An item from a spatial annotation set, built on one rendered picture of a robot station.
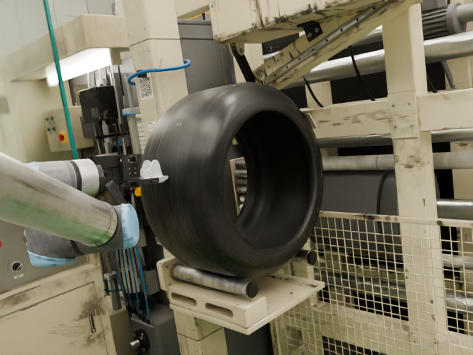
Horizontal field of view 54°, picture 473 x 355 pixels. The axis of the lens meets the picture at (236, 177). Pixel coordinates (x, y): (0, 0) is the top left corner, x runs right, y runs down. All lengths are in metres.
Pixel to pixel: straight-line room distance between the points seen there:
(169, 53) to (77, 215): 0.90
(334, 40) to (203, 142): 0.59
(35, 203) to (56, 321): 1.13
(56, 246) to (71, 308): 0.83
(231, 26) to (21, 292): 1.14
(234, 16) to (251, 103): 0.44
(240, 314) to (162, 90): 0.75
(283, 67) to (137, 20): 0.51
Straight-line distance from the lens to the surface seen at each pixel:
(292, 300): 1.46
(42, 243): 1.02
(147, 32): 1.57
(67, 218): 0.78
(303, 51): 1.61
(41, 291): 1.77
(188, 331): 1.74
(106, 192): 1.12
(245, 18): 1.60
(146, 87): 1.59
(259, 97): 1.31
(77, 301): 1.82
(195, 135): 1.19
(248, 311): 1.31
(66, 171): 1.04
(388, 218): 1.53
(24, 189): 0.68
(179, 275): 1.52
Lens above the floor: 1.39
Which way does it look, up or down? 8 degrees down
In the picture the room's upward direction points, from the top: 8 degrees counter-clockwise
